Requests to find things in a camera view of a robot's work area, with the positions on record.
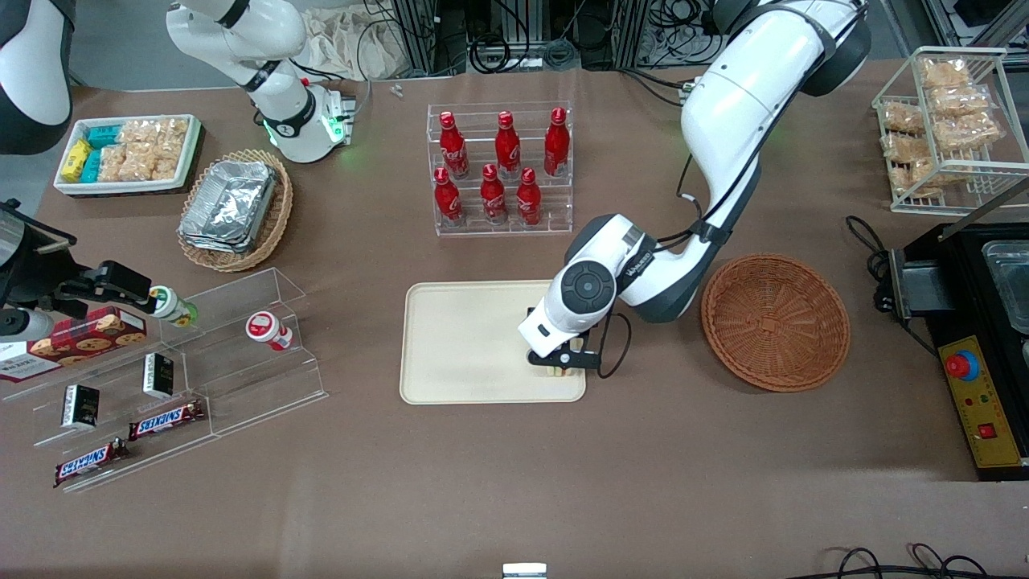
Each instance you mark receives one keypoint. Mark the clear acrylic bottle rack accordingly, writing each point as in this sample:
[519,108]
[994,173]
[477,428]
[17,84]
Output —
[555,205]

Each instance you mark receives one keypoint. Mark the small black box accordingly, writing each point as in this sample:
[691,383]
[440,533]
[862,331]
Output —
[158,375]
[80,406]

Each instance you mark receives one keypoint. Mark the red emergency stop button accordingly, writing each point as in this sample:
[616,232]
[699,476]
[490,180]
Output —
[961,366]

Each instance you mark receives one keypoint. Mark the crumpled beige cloth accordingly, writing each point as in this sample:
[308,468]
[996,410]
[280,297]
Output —
[346,44]

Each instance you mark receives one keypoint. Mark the green capped drink bottle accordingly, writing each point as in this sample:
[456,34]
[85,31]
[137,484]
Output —
[170,304]

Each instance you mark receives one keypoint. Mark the black appliance with yellow panel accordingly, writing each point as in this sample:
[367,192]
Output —
[965,289]

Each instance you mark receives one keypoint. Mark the yellow snack packet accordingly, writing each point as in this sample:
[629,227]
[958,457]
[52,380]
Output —
[75,159]

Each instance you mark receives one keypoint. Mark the bagged fried snack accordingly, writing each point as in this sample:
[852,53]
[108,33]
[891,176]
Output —
[906,147]
[967,133]
[920,175]
[959,101]
[942,72]
[902,117]

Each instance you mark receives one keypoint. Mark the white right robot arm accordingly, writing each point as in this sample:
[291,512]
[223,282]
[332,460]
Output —
[281,112]

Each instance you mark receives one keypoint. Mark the red capped drink bottle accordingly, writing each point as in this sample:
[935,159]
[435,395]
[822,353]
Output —
[265,328]

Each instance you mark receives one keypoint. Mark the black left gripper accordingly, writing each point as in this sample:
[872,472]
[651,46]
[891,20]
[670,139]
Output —
[530,311]

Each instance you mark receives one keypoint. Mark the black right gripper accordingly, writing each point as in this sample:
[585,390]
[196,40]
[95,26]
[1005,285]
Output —
[34,275]

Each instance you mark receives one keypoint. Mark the round brown wicker basket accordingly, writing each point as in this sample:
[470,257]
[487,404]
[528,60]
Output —
[776,322]

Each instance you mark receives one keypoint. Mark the clear plastic container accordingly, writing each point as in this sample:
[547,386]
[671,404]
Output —
[1009,281]

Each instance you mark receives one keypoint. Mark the red tartan cookie box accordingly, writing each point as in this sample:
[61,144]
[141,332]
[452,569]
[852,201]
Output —
[88,334]

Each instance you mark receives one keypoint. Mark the white rectangular snack tray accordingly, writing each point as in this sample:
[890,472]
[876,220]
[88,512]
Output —
[129,186]

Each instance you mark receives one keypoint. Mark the clear bag of rice crackers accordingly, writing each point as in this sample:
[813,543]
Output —
[112,163]
[157,131]
[138,163]
[166,161]

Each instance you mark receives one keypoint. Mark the clear acrylic stepped shelf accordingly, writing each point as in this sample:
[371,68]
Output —
[241,378]

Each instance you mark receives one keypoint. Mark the Snickers chocolate bar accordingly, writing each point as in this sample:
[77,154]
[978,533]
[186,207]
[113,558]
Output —
[87,464]
[165,420]

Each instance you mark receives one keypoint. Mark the beige plastic tray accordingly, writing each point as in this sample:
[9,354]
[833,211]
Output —
[466,342]

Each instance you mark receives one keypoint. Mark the teal snack packet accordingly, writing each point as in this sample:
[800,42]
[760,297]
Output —
[91,166]
[103,135]

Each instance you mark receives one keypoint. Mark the stacked aluminium foil trays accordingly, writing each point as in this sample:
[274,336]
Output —
[229,205]

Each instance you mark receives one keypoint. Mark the oval light wicker basket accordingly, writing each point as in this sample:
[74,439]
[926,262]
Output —
[277,213]

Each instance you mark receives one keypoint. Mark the red cola bottle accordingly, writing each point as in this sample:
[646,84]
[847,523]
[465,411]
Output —
[494,199]
[556,145]
[507,149]
[447,201]
[453,149]
[528,201]

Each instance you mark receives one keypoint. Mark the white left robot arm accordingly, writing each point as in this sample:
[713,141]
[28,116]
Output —
[723,104]

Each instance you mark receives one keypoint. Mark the triangular sandwich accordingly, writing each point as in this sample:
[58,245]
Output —
[556,371]

